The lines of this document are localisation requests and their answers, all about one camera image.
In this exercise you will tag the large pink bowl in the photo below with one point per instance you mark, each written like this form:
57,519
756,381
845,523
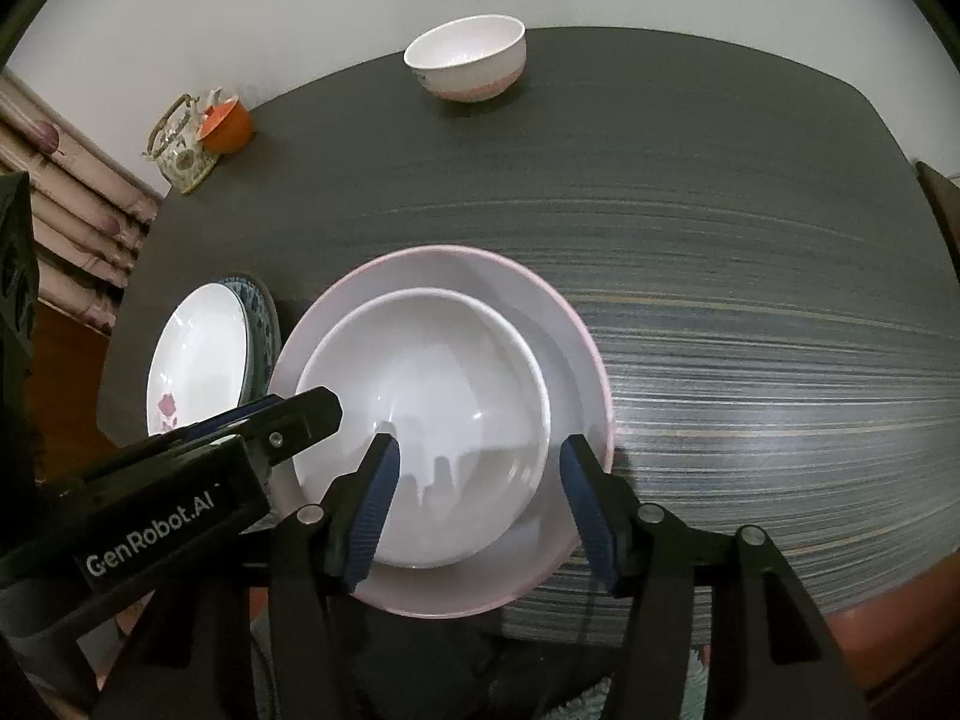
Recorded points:
559,360

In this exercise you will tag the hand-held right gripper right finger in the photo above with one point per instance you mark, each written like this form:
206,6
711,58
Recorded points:
592,502

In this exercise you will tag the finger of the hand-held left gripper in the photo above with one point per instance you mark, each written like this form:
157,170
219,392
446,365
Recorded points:
300,420
217,426

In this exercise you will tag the white plate with pink flowers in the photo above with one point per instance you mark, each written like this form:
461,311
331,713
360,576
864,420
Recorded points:
195,345

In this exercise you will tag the blue floral plate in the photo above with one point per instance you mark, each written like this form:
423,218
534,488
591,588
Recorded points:
264,322

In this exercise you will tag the beige patterned curtain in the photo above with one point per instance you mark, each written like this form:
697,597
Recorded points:
82,187

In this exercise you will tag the small white bowl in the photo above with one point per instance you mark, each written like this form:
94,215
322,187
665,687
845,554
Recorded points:
465,45
420,360

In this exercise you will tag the orange cup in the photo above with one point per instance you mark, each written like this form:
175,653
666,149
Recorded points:
229,127

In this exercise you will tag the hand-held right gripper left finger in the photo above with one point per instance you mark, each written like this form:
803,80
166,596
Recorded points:
375,499

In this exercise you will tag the floral ceramic teapot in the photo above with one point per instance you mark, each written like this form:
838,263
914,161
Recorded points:
184,154

